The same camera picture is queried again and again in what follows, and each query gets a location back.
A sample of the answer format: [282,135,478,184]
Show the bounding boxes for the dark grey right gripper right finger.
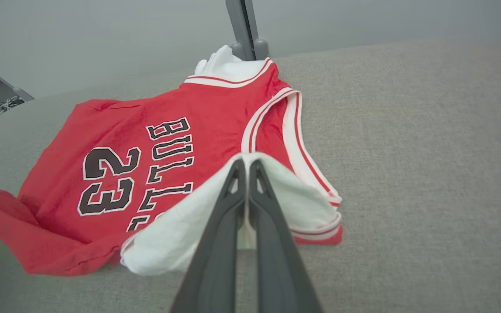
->
[249,159,323,313]

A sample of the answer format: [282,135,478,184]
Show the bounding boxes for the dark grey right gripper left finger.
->
[171,159,247,313]

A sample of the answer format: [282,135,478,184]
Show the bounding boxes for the red Bulls 23 jersey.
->
[0,45,343,277]

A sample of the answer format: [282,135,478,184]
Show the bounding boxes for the grey partition post with slot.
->
[226,0,270,61]

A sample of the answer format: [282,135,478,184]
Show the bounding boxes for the plain grey partition post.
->
[0,56,35,105]

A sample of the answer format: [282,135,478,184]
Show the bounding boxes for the white cable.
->
[0,96,26,120]

